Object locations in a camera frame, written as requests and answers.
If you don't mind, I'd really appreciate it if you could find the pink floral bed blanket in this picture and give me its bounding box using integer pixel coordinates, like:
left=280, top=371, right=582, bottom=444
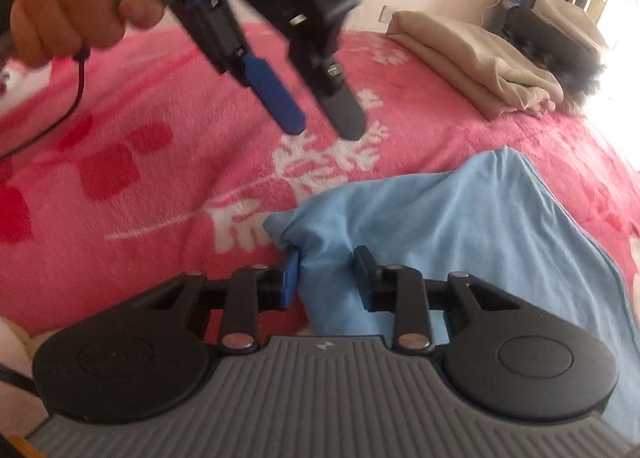
left=1, top=25, right=639, bottom=334

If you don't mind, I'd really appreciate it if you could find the person's left hand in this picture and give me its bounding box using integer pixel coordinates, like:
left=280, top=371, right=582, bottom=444
left=10, top=0, right=165, bottom=68

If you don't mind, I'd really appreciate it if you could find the folded beige garment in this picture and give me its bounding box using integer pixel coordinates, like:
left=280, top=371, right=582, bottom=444
left=386, top=10, right=564, bottom=121

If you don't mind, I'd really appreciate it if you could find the light blue t-shirt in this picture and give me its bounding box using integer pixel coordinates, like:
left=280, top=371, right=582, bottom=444
left=264, top=148, right=639, bottom=442

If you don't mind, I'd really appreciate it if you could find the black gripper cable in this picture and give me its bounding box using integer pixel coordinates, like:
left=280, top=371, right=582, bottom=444
left=0, top=44, right=92, bottom=165

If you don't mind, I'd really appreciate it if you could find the stack of folded clothes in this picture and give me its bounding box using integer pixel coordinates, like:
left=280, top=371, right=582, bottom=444
left=488, top=0, right=608, bottom=116

